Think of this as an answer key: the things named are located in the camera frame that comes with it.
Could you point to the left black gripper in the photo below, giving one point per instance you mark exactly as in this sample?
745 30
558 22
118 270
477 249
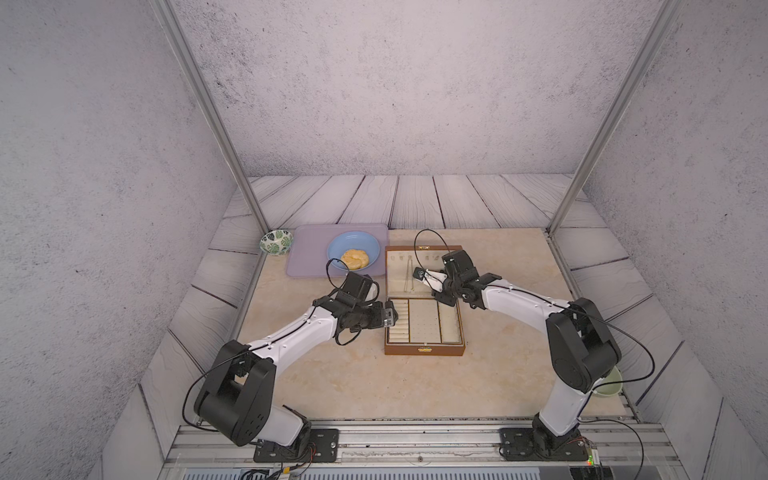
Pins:
378 317

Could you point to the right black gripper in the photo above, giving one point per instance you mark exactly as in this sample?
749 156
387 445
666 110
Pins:
443 298

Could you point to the brown jewelry box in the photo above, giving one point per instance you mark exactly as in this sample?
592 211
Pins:
424 327

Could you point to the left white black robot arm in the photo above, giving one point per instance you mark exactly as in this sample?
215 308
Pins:
236 396

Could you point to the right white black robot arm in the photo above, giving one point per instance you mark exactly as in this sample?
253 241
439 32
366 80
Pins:
581 347

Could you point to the yellow pastry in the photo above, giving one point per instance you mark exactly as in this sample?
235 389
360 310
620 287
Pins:
355 259

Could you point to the blue plate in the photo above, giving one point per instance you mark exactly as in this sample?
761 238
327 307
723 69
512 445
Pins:
348 249

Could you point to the green leaf patterned bowl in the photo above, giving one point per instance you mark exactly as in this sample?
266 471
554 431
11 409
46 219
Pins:
276 242

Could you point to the pale green bowl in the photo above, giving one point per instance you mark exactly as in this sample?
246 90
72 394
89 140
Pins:
611 385

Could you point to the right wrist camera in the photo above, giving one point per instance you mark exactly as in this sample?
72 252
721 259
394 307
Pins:
433 279

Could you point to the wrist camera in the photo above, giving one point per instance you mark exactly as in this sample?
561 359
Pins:
390 314
433 279

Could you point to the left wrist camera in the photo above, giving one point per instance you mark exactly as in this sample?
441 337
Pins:
390 314

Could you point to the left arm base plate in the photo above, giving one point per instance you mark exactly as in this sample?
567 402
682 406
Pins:
312 445

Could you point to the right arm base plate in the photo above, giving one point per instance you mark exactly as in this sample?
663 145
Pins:
539 444

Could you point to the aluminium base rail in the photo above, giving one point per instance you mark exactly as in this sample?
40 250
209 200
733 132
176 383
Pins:
432 449

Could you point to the left aluminium frame post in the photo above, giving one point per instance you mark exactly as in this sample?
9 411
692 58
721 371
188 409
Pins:
191 71

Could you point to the aluminium frame post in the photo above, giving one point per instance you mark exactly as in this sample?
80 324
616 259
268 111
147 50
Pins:
638 68
191 71

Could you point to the right aluminium frame post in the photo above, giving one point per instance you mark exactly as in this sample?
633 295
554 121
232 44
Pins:
638 68

